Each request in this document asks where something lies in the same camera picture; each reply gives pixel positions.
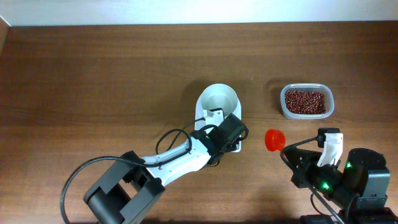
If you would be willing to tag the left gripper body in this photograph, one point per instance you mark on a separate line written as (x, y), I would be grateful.
(227, 147)

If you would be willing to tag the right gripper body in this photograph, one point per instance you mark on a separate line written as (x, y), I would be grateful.
(298, 165)

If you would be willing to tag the orange measuring scoop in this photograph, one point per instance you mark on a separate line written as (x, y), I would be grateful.
(274, 140)

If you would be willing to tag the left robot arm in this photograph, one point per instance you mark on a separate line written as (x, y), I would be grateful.
(128, 190)

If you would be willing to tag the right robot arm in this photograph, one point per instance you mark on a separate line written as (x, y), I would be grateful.
(356, 195)

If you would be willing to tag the white digital kitchen scale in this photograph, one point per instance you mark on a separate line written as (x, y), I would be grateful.
(216, 108)

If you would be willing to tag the white bowl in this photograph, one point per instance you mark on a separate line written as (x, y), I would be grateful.
(219, 95)

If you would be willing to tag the red beans in container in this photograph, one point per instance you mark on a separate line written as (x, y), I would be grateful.
(305, 102)

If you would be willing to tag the clear plastic container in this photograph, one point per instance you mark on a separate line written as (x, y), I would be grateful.
(329, 100)

